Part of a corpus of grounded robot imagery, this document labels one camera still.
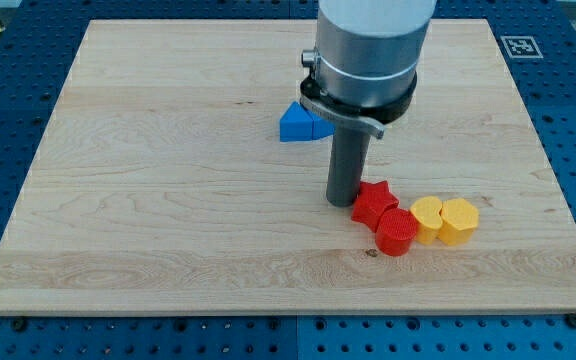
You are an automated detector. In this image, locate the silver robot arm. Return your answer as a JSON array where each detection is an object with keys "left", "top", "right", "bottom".
[{"left": 300, "top": 0, "right": 436, "bottom": 138}]

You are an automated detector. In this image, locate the blue triangular block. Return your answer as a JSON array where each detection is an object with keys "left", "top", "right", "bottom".
[{"left": 279, "top": 102, "right": 335, "bottom": 142}]

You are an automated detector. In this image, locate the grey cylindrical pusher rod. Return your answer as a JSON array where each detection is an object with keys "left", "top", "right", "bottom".
[{"left": 326, "top": 126, "right": 370, "bottom": 207}]

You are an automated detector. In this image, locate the red star block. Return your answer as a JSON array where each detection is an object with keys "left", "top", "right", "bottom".
[{"left": 351, "top": 181, "right": 400, "bottom": 232}]

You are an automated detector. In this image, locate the red cylinder block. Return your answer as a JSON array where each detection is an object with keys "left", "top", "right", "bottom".
[{"left": 375, "top": 208, "right": 418, "bottom": 257}]

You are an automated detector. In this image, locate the light wooden board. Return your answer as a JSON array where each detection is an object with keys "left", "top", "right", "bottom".
[{"left": 0, "top": 20, "right": 576, "bottom": 317}]

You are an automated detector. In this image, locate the yellow hexagon block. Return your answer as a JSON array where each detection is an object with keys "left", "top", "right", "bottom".
[{"left": 438, "top": 198, "right": 479, "bottom": 246}]

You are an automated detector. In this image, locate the white fiducial marker tag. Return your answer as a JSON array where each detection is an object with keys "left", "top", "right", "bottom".
[{"left": 501, "top": 35, "right": 543, "bottom": 59}]

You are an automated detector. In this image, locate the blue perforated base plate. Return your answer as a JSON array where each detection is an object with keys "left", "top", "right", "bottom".
[{"left": 0, "top": 0, "right": 576, "bottom": 359}]

